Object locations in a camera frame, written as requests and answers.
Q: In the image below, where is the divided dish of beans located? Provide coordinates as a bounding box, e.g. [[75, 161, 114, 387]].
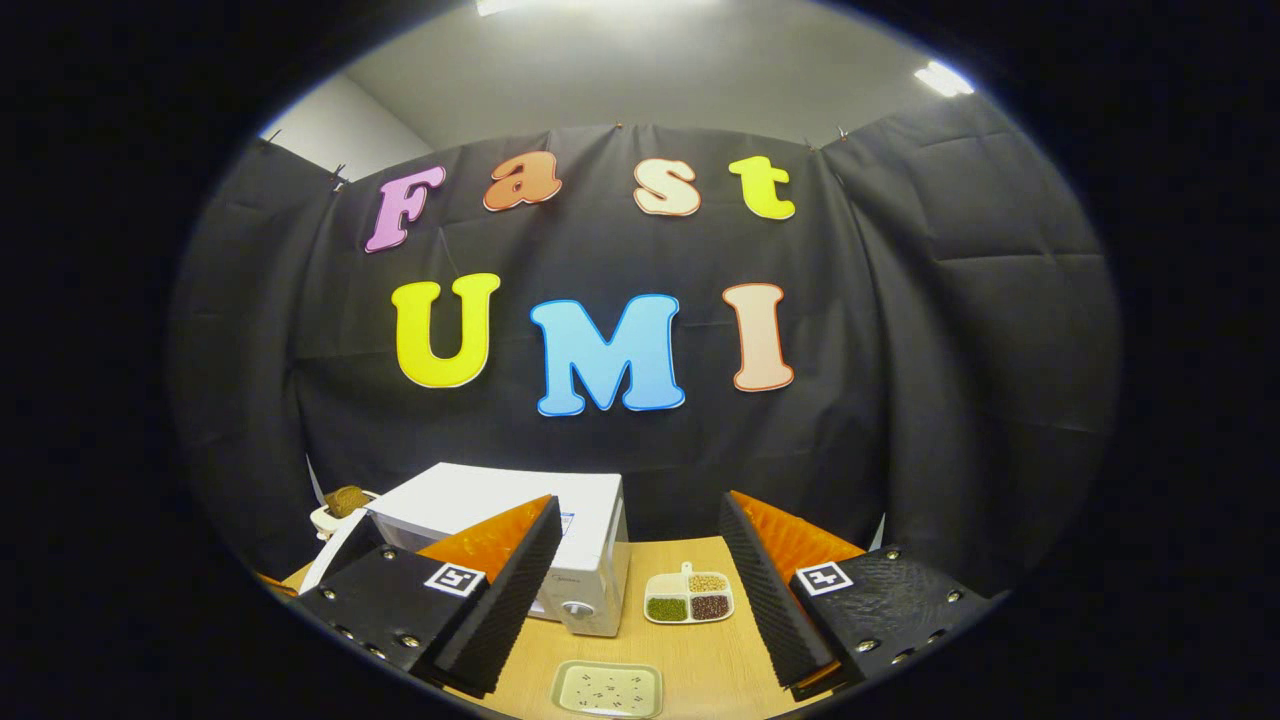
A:
[[643, 562, 736, 626]]

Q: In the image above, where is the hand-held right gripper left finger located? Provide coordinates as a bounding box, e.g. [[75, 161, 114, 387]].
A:
[[293, 494, 564, 700]]

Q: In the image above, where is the pale rectangular plate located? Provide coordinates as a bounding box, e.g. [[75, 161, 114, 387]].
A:
[[550, 660, 664, 720]]

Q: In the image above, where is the small ceiling light panel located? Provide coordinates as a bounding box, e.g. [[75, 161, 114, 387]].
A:
[[914, 60, 976, 99]]

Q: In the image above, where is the long ceiling light panel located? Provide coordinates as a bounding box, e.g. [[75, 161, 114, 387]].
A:
[[475, 0, 721, 17]]

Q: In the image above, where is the white microwave oven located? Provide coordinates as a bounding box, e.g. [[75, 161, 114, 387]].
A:
[[300, 462, 632, 638]]

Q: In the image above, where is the black backdrop cloth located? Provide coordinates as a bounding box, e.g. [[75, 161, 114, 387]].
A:
[[170, 95, 1121, 601]]

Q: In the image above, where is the white toaster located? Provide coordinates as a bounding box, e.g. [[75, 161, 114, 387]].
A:
[[310, 490, 383, 542]]

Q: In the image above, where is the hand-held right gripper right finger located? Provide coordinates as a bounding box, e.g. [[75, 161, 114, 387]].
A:
[[719, 489, 1003, 702]]

